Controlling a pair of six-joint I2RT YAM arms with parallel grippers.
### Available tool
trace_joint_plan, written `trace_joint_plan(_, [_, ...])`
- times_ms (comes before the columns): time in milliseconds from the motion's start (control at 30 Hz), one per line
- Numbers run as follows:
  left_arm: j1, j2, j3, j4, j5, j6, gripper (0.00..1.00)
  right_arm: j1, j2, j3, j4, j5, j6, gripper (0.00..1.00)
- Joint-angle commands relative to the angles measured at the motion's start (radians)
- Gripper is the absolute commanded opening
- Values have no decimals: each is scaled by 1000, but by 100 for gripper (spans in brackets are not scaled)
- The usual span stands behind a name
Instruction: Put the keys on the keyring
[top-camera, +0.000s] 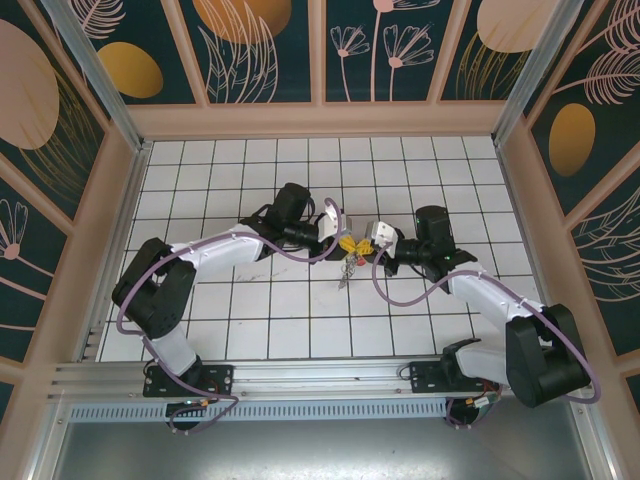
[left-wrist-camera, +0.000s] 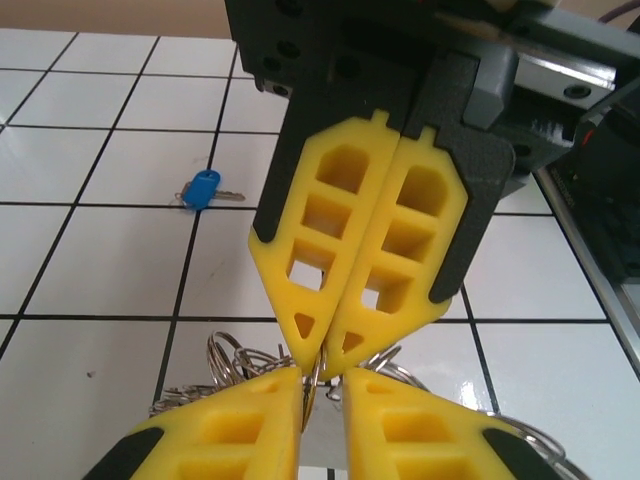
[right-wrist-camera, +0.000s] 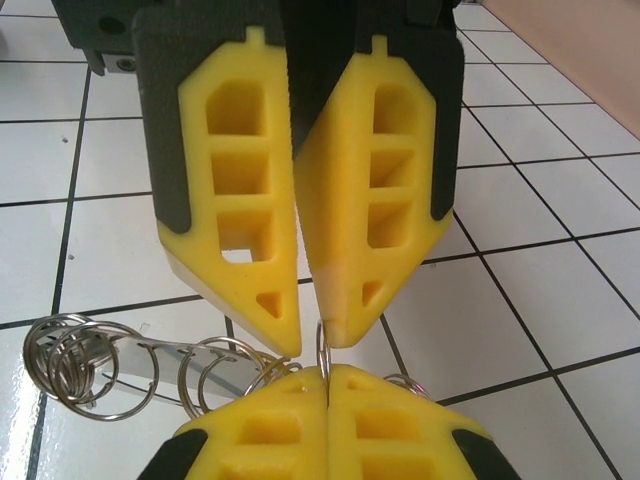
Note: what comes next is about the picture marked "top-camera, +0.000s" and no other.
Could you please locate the bunch of silver keyrings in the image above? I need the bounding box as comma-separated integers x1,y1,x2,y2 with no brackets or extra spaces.
335,252,364,292

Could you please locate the grey metal sheet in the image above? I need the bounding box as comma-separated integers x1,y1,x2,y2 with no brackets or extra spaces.
47,419,609,480

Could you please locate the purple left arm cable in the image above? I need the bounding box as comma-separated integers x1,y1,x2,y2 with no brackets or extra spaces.
115,196,351,435

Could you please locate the aluminium mounting rail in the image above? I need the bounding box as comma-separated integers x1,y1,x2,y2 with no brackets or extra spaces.
47,355,506,404

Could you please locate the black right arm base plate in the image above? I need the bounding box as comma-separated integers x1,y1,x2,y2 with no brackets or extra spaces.
409,359,454,394

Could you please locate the slotted grey cable duct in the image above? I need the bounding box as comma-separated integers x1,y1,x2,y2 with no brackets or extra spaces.
67,402,451,423

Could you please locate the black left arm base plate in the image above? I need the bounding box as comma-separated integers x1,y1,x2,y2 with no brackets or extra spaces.
143,364,235,399

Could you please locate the aluminium corner post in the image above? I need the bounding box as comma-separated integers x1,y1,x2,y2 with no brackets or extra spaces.
492,0,587,147
41,0,152,156

